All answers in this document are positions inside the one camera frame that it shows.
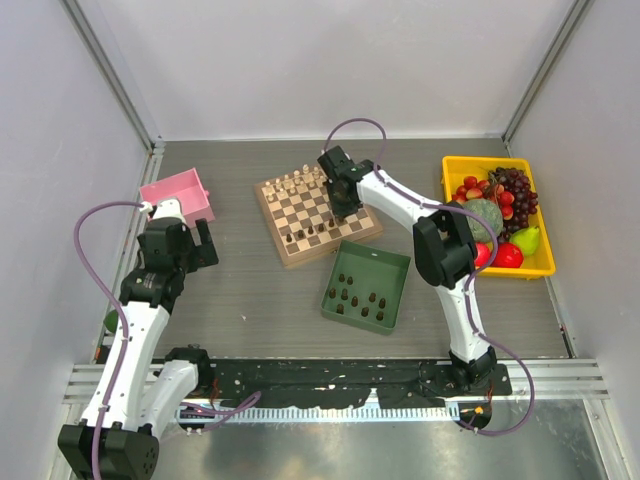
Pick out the pink plastic box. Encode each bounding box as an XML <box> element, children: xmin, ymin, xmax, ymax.
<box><xmin>139</xmin><ymin>168</ymin><xmax>215</xmax><ymax>228</ymax></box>

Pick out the yellow fruit bin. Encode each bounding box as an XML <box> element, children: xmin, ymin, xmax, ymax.
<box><xmin>442</xmin><ymin>156</ymin><xmax>556</xmax><ymax>279</ymax></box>

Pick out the light chess pieces row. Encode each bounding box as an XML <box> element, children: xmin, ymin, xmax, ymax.
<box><xmin>257</xmin><ymin>164</ymin><xmax>326</xmax><ymax>202</ymax></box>

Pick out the green plastic tray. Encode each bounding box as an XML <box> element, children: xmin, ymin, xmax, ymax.
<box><xmin>320</xmin><ymin>241</ymin><xmax>411</xmax><ymax>335</ymax></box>

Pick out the aluminium frame rail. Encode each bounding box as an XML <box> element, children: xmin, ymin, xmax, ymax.
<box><xmin>62</xmin><ymin>357</ymin><xmax>611</xmax><ymax>426</ymax></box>

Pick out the green melon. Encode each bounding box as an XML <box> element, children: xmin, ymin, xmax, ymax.
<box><xmin>463</xmin><ymin>199</ymin><xmax>503</xmax><ymax>243</ymax></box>

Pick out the red cherries cluster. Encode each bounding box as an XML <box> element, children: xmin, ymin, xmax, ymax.
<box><xmin>452</xmin><ymin>176</ymin><xmax>515</xmax><ymax>220</ymax></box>

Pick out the red pink apple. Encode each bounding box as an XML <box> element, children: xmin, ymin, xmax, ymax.
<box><xmin>474</xmin><ymin>242</ymin><xmax>492</xmax><ymax>268</ymax></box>

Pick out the green pear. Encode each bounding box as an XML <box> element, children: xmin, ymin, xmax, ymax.
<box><xmin>510</xmin><ymin>226</ymin><xmax>541</xmax><ymax>257</ymax></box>

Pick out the purple grape bunch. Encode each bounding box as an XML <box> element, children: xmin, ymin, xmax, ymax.
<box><xmin>484</xmin><ymin>167</ymin><xmax>539</xmax><ymax>240</ymax></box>

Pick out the wooden chessboard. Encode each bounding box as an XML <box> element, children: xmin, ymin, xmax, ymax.
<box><xmin>254</xmin><ymin>165</ymin><xmax>383</xmax><ymax>266</ymax></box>

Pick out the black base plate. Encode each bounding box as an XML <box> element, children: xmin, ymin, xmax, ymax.
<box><xmin>200</xmin><ymin>359</ymin><xmax>512</xmax><ymax>409</ymax></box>

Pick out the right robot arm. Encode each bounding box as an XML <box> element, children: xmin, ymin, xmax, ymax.
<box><xmin>318</xmin><ymin>146</ymin><xmax>497</xmax><ymax>394</ymax></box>

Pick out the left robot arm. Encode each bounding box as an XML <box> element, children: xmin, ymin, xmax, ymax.
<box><xmin>58</xmin><ymin>217</ymin><xmax>219</xmax><ymax>479</ymax></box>

